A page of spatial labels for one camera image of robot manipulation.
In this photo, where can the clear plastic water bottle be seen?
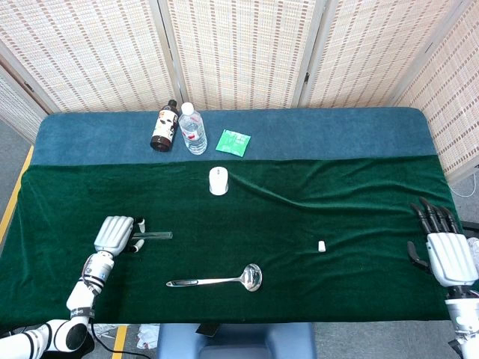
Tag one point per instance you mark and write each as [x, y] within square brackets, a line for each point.
[192, 131]

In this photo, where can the woven bamboo screen panel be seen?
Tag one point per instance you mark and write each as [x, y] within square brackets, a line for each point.
[239, 52]
[374, 48]
[93, 52]
[15, 112]
[456, 104]

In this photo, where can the clear glass tube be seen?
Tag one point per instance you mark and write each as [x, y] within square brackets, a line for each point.
[157, 235]

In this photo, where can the crumpled white paper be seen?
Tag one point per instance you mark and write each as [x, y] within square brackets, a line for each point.
[147, 336]

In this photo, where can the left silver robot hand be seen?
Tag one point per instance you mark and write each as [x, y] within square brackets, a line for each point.
[112, 233]

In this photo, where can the blue table cover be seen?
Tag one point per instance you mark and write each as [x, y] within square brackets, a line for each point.
[337, 134]

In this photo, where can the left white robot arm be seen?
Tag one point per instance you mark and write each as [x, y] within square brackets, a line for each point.
[80, 295]

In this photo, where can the white computer mouse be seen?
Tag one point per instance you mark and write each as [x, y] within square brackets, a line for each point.
[218, 181]

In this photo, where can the small white cap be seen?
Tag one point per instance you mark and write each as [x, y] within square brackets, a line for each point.
[322, 246]

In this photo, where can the stainless steel ladle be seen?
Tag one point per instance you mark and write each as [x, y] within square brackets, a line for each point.
[252, 277]

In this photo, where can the flat black device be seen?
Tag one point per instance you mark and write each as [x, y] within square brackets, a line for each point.
[208, 329]

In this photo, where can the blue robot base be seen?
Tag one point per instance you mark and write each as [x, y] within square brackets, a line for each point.
[239, 342]

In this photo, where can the dark green velvet cloth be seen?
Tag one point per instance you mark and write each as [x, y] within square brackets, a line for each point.
[299, 224]

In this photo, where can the dark brown labelled bottle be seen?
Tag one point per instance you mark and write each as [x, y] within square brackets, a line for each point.
[164, 129]

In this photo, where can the green foil packet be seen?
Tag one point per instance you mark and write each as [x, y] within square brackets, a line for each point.
[232, 143]

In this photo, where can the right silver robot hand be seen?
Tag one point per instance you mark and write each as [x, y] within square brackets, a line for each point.
[451, 258]

